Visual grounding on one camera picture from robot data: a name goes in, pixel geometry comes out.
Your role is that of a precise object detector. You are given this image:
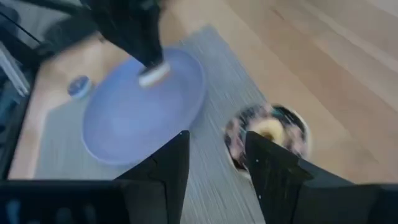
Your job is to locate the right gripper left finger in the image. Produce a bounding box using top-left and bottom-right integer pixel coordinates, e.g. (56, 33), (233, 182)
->
(114, 129), (191, 224)

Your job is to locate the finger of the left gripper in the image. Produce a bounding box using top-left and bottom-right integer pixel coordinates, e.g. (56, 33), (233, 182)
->
(104, 30), (154, 70)
(142, 30), (165, 70)

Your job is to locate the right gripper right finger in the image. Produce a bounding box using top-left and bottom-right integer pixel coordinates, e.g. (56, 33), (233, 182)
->
(244, 130), (315, 224)

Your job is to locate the chocolate frosted sprinkled donut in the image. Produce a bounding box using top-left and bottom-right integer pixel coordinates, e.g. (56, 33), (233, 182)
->
(223, 103), (312, 180)

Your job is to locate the small purple donut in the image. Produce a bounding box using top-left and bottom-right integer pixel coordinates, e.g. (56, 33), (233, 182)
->
(67, 75), (94, 100)

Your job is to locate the purple plate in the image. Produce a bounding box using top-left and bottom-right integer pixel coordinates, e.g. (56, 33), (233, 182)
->
(81, 47), (208, 166)

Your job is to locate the grey woven placemat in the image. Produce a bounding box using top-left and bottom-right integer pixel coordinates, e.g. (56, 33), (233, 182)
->
(33, 24), (269, 224)

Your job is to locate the silver metal bracket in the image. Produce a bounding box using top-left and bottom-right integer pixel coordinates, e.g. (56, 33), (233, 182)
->
(0, 45), (31, 98)

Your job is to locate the black metal table frame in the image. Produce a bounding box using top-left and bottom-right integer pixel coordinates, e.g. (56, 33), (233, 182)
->
(0, 0), (42, 182)

